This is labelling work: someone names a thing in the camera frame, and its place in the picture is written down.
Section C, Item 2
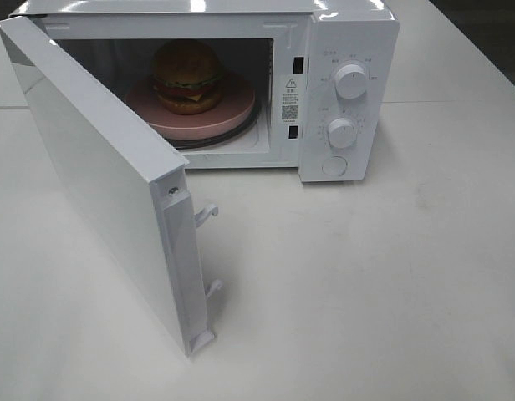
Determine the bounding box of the pink round plate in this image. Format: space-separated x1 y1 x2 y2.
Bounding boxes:
125 74 257 141

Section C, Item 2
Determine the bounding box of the white microwave oven body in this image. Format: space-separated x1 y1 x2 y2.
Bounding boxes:
7 1 400 182

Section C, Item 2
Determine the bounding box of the white round knob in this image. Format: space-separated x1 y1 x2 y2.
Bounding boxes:
334 60 369 100
327 118 358 149

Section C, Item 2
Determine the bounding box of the lower white round knob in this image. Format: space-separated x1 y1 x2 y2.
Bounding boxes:
327 118 358 149

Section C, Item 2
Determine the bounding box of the burger with cheese and lettuce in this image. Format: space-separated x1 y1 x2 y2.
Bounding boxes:
150 39 226 115

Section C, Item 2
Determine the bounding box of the white round door button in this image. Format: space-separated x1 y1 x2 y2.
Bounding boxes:
322 156 348 176

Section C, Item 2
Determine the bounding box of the upper white round knob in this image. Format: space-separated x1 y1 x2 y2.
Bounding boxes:
334 60 369 100

